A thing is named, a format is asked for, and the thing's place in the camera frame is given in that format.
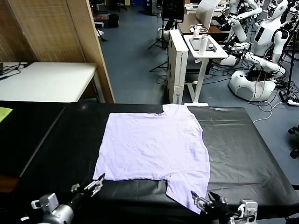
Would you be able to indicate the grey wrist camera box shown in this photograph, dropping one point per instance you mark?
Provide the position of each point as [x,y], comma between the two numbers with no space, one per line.
[47,200]
[248,205]

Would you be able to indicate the black monitor panel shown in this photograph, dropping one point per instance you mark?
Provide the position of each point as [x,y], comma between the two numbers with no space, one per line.
[172,9]

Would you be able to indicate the black office chair base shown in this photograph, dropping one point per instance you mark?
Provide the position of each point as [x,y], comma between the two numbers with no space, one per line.
[294,130]

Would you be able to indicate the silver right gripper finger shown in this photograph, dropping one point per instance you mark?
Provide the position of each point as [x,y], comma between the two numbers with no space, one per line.
[223,201]
[201,203]

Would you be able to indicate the white cardboard box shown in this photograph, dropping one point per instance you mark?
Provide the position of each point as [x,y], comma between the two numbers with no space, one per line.
[177,70]

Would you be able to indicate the white robot with raised arm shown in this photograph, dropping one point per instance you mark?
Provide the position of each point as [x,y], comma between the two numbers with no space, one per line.
[239,30]

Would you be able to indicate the white curved shell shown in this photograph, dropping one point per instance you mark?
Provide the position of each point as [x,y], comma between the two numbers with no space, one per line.
[205,11]

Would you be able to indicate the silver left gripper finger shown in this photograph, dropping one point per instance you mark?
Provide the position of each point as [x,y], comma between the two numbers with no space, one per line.
[97,190]
[93,184]

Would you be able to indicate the white rolling side table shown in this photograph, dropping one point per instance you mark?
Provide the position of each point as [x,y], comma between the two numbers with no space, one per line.
[219,53]

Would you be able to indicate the black tripod stand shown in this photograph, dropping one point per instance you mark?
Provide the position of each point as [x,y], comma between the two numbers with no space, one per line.
[162,32]

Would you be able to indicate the brown desk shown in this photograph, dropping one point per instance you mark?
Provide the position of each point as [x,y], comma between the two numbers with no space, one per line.
[183,26]

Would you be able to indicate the small black device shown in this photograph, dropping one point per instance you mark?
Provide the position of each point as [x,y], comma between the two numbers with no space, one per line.
[211,46]

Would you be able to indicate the white desk gadget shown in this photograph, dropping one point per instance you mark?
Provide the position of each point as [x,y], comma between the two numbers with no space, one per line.
[195,29]

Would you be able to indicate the lavender t-shirt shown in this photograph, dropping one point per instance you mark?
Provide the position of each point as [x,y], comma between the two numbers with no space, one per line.
[151,144]

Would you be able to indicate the green cloth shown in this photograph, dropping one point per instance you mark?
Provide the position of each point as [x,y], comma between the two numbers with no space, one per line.
[4,114]

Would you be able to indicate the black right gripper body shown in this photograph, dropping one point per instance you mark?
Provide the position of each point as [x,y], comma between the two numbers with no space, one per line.
[219,207]

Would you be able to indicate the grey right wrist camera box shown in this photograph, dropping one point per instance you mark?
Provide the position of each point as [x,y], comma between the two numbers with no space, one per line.
[248,205]

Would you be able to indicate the black power adapter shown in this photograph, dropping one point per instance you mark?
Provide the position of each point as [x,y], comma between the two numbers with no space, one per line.
[283,95]

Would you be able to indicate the white bottle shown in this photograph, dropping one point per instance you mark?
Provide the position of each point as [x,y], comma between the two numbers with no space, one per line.
[202,44]

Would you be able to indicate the wooden partition screen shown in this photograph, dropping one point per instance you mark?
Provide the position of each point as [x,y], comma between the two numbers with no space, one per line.
[53,30]

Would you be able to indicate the black table cover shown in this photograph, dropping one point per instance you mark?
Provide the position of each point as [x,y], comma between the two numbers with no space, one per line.
[233,151]

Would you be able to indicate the grey tablet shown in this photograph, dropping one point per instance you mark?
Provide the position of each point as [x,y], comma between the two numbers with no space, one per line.
[194,44]

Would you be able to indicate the black bin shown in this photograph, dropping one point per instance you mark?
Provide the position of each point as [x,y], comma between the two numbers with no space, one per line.
[113,21]

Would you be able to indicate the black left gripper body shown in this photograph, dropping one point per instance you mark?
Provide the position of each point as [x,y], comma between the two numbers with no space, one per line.
[78,198]

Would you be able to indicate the black box device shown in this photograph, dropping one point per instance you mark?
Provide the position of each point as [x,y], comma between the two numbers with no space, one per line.
[1,68]

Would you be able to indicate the tall black tripod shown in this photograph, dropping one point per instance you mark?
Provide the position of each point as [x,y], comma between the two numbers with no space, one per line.
[292,58]

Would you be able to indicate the white humanoid robot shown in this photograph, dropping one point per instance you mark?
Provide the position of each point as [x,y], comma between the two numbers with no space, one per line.
[264,32]

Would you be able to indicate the white power strip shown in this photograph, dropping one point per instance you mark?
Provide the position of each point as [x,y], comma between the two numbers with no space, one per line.
[294,102]

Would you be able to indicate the small white robot base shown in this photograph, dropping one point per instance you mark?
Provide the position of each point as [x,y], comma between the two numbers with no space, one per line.
[159,32]

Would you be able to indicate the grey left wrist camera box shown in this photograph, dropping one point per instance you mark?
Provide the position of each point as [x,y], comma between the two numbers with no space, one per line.
[47,200]

